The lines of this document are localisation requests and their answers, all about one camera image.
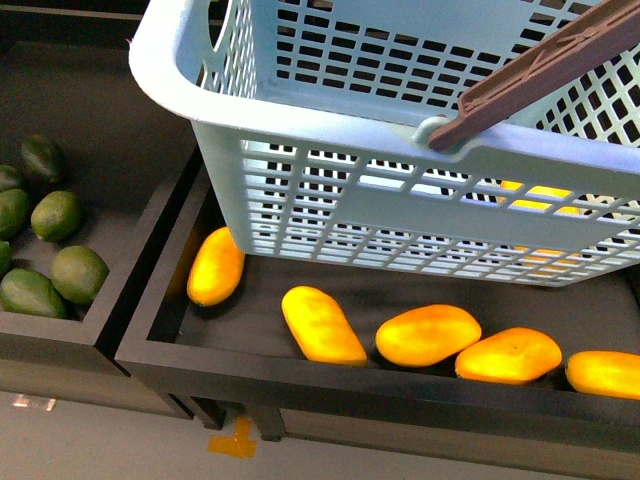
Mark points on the black mango tray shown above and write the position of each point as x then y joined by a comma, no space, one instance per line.
243,351

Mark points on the brown basket handle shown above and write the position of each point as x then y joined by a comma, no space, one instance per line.
593,38

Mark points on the light blue plastic basket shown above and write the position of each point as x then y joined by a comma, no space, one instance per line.
311,118

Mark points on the green lime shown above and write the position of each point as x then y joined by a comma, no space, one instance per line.
78,273
57,216

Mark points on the yellow mango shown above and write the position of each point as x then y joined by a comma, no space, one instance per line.
320,328
216,270
605,373
551,261
427,335
515,356

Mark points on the green avocado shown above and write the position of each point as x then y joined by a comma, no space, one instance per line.
26,291

